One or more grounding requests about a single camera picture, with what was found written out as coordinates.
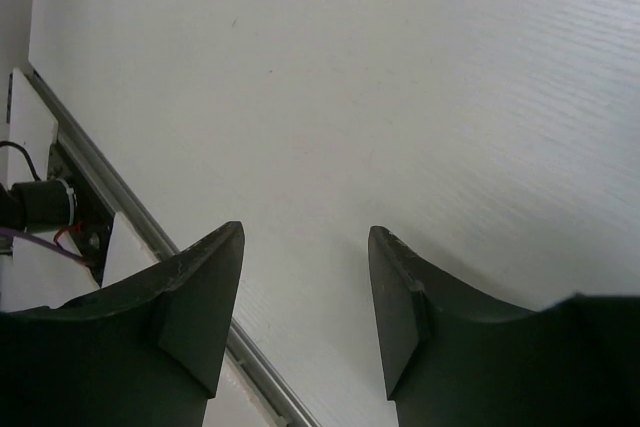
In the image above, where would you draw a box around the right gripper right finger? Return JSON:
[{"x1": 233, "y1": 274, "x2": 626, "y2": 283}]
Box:
[{"x1": 368, "y1": 226, "x2": 639, "y2": 426}]

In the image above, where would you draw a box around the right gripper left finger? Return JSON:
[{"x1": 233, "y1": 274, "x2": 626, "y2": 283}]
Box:
[{"x1": 1, "y1": 221, "x2": 244, "y2": 426}]

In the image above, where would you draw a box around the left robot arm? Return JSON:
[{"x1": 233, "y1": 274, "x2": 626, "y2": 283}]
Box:
[{"x1": 1, "y1": 178, "x2": 78, "y2": 233}]

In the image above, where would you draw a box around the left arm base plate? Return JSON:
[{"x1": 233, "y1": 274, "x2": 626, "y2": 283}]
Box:
[{"x1": 48, "y1": 142, "x2": 114, "y2": 286}]

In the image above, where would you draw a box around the aluminium front rail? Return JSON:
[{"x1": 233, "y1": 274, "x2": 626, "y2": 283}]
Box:
[{"x1": 27, "y1": 71, "x2": 319, "y2": 426}]

